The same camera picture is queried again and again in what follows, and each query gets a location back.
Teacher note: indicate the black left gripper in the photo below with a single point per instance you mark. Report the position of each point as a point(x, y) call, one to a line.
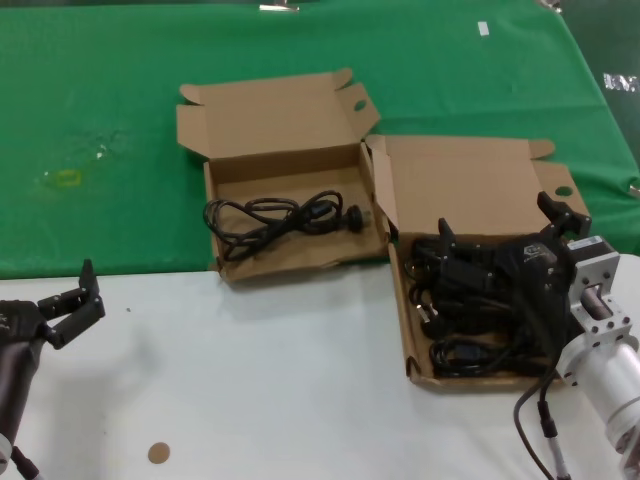
point(20, 322)

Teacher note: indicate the silver cloth clip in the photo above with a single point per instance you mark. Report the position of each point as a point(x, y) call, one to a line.
point(279, 6)
point(550, 3)
point(635, 190)

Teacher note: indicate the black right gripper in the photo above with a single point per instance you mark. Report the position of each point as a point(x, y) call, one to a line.
point(540, 280)

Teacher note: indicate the brown cardboard disc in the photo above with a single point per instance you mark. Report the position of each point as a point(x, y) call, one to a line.
point(159, 453)

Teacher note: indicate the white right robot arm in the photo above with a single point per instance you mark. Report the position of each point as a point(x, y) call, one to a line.
point(600, 360)

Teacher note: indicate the green table cloth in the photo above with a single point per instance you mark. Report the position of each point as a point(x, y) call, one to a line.
point(100, 75)

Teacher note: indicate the small white tape piece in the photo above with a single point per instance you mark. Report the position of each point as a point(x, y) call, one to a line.
point(483, 28)

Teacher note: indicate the silver foil strip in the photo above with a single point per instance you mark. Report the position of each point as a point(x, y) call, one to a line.
point(620, 82)

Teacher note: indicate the open brown cardboard box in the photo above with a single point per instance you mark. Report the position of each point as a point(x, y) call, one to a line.
point(275, 115)
point(460, 185)

